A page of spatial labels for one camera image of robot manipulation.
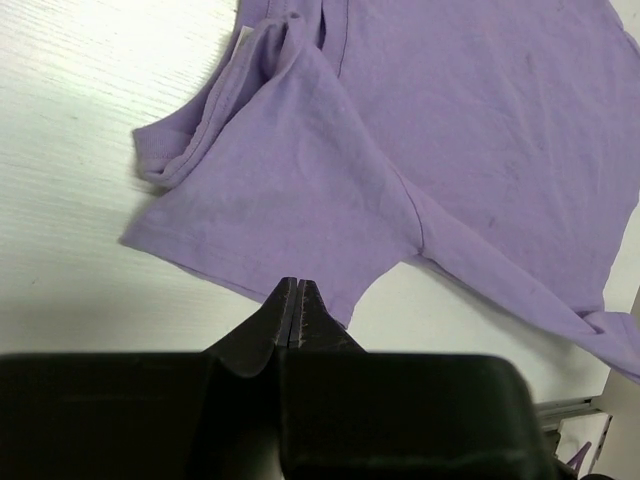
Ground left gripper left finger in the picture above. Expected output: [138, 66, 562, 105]
[1, 278, 297, 479]

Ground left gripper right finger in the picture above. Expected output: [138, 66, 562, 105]
[279, 280, 557, 479]

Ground purple t-shirt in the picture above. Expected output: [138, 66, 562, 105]
[122, 1, 639, 380]

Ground aluminium rail front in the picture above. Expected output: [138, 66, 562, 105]
[535, 398, 612, 453]

